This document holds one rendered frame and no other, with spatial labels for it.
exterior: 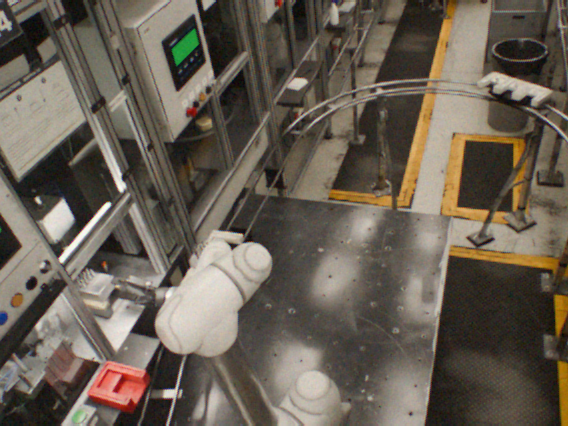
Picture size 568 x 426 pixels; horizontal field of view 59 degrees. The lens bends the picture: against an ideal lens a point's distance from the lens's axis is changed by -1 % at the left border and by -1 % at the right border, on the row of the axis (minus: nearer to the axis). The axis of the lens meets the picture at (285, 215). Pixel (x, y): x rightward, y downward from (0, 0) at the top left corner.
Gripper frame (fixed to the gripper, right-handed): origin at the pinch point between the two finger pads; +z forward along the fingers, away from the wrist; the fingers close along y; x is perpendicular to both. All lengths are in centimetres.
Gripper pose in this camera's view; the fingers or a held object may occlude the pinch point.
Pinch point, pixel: (122, 288)
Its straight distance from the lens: 198.7
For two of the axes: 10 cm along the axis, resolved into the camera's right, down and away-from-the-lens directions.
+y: -1.3, -7.3, -6.7
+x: -3.2, 6.7, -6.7
